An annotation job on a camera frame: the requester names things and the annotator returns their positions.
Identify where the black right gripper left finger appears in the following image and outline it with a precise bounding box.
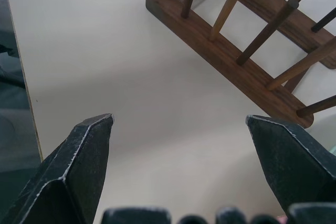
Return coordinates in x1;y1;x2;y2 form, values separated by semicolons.
0;113;116;224

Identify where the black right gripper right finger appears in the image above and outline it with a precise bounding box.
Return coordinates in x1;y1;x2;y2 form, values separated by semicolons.
244;114;336;224

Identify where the wooden dowel rack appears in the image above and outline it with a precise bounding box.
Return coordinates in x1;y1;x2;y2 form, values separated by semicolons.
145;0;336;129

